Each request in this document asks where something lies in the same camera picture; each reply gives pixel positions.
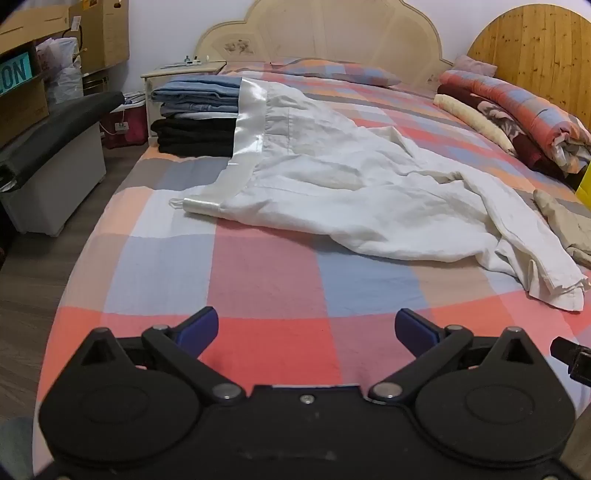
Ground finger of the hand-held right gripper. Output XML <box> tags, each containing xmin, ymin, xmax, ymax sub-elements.
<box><xmin>551</xmin><ymin>336</ymin><xmax>591</xmax><ymax>385</ymax></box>

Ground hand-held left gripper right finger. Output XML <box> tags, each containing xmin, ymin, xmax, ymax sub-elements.
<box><xmin>368</xmin><ymin>308</ymin><xmax>542</xmax><ymax>406</ymax></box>

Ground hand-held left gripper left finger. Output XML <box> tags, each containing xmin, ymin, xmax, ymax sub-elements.
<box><xmin>79</xmin><ymin>306</ymin><xmax>247</xmax><ymax>407</ymax></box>

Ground white pants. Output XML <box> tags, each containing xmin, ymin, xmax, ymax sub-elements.
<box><xmin>170</xmin><ymin>78</ymin><xmax>590</xmax><ymax>313</ymax></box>

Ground folded black pants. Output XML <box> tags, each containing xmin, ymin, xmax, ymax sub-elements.
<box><xmin>150</xmin><ymin>117</ymin><xmax>237</xmax><ymax>158</ymax></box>

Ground bed with plaid sheet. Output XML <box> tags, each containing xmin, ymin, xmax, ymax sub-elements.
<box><xmin>32</xmin><ymin>58</ymin><xmax>591</xmax><ymax>476</ymax></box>

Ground beige cloth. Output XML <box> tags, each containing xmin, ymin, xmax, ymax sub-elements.
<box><xmin>533</xmin><ymin>189</ymin><xmax>591</xmax><ymax>269</ymax></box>

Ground yellow object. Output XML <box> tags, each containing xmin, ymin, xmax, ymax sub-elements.
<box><xmin>576</xmin><ymin>159</ymin><xmax>591</xmax><ymax>205</ymax></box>

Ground grey storage box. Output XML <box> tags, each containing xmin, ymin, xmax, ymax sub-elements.
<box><xmin>0</xmin><ymin>122</ymin><xmax>108</xmax><ymax>238</ymax></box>

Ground red box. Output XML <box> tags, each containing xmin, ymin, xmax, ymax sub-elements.
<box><xmin>102</xmin><ymin>102</ymin><xmax>149</xmax><ymax>150</ymax></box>

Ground folded dark blue jeans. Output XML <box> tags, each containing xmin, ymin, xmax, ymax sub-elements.
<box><xmin>159</xmin><ymin>102</ymin><xmax>239</xmax><ymax>121</ymax></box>

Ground rolled cream blanket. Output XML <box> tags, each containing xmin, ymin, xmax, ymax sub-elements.
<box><xmin>434</xmin><ymin>93</ymin><xmax>518</xmax><ymax>158</ymax></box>

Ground folded light blue jeans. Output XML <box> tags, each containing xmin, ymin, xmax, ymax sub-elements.
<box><xmin>151</xmin><ymin>76</ymin><xmax>242</xmax><ymax>105</ymax></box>

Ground folded plaid quilt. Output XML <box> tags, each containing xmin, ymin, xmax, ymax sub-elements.
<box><xmin>438</xmin><ymin>69</ymin><xmax>591</xmax><ymax>174</ymax></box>

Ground cream nightstand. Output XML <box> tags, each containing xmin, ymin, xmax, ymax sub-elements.
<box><xmin>141</xmin><ymin>60</ymin><xmax>227</xmax><ymax>149</ymax></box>

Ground plaid pillow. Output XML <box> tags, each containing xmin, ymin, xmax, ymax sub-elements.
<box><xmin>271</xmin><ymin>57</ymin><xmax>402</xmax><ymax>88</ymax></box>

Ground small pink pillow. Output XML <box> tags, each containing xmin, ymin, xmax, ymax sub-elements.
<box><xmin>450</xmin><ymin>54</ymin><xmax>498</xmax><ymax>78</ymax></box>

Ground cardboard box with teal label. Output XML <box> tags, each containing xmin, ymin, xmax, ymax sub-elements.
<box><xmin>0</xmin><ymin>4</ymin><xmax>70</xmax><ymax>149</ymax></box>

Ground white plastic bag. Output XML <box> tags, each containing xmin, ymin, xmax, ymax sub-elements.
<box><xmin>36</xmin><ymin>37</ymin><xmax>85</xmax><ymax>105</ymax></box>

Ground plain cardboard box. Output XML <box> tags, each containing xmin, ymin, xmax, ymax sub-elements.
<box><xmin>68</xmin><ymin>0</ymin><xmax>130</xmax><ymax>73</ymax></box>

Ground round wooden board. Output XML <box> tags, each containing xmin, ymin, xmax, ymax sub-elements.
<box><xmin>467</xmin><ymin>4</ymin><xmax>591</xmax><ymax>125</ymax></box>

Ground cream carved headboard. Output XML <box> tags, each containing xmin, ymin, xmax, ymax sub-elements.
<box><xmin>194</xmin><ymin>0</ymin><xmax>454</xmax><ymax>84</ymax></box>

